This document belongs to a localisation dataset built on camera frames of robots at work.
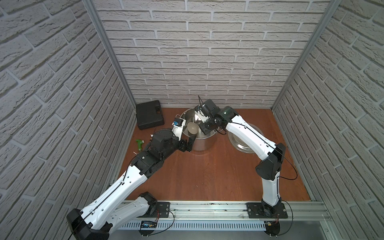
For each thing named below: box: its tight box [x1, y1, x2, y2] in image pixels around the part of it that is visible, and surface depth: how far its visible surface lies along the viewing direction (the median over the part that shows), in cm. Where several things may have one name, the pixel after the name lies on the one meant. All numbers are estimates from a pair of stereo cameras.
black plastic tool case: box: [136, 100, 165, 130], surface depth 112 cm
